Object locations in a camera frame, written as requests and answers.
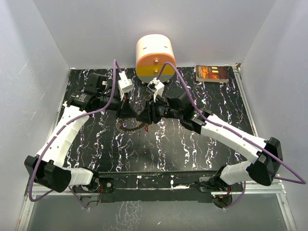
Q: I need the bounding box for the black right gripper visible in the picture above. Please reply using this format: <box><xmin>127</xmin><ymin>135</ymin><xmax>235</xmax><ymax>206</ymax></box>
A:
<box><xmin>137</xmin><ymin>94</ymin><xmax>182</xmax><ymax>124</ymax></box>

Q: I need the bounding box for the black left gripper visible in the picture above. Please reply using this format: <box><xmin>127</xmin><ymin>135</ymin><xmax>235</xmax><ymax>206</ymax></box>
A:
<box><xmin>98</xmin><ymin>90</ymin><xmax>138</xmax><ymax>120</ymax></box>

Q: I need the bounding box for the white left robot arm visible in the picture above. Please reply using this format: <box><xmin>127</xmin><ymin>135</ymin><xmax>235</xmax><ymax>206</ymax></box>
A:
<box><xmin>25</xmin><ymin>71</ymin><xmax>137</xmax><ymax>193</ymax></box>

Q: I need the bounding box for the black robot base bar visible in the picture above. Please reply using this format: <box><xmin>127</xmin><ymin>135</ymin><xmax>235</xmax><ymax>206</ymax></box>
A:
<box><xmin>96</xmin><ymin>170</ymin><xmax>243</xmax><ymax>205</ymax></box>

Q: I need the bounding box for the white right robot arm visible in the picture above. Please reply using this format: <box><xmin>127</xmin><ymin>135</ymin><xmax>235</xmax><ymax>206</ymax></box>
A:
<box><xmin>137</xmin><ymin>88</ymin><xmax>283</xmax><ymax>191</ymax></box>

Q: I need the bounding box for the round three-drawer mini cabinet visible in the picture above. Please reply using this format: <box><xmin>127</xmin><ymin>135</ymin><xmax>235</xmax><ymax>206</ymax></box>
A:
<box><xmin>136</xmin><ymin>34</ymin><xmax>176</xmax><ymax>85</ymax></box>

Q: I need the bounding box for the orange brown book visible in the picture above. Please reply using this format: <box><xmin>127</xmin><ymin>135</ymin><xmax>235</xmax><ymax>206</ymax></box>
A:
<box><xmin>195</xmin><ymin>65</ymin><xmax>229</xmax><ymax>83</ymax></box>

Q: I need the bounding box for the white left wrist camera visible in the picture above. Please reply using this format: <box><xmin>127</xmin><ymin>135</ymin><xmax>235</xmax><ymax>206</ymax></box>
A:
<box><xmin>118</xmin><ymin>71</ymin><xmax>134</xmax><ymax>100</ymax></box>

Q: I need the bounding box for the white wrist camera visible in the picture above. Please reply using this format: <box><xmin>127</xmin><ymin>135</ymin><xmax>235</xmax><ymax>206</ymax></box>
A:
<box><xmin>118</xmin><ymin>71</ymin><xmax>134</xmax><ymax>100</ymax></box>
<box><xmin>147</xmin><ymin>77</ymin><xmax>165</xmax><ymax>102</ymax></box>

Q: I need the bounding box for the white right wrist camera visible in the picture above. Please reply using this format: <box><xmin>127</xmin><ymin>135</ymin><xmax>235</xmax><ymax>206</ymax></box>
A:
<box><xmin>147</xmin><ymin>77</ymin><xmax>165</xmax><ymax>102</ymax></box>

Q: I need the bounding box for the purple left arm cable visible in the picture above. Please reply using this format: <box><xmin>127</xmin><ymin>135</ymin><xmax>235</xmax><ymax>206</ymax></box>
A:
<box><xmin>28</xmin><ymin>59</ymin><xmax>123</xmax><ymax>209</ymax></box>

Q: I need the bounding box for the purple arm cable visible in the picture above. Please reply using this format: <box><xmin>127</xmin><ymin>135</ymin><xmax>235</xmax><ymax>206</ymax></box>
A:
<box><xmin>156</xmin><ymin>62</ymin><xmax>307</xmax><ymax>209</ymax></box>
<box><xmin>28</xmin><ymin>59</ymin><xmax>123</xmax><ymax>209</ymax></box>

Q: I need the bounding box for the aluminium frame rail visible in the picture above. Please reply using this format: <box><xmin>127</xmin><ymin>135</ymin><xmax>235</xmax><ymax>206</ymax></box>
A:
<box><xmin>232</xmin><ymin>66</ymin><xmax>259</xmax><ymax>137</ymax></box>

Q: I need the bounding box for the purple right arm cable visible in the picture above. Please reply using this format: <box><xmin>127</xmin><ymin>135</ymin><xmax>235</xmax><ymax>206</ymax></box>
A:
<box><xmin>156</xmin><ymin>62</ymin><xmax>307</xmax><ymax>209</ymax></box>

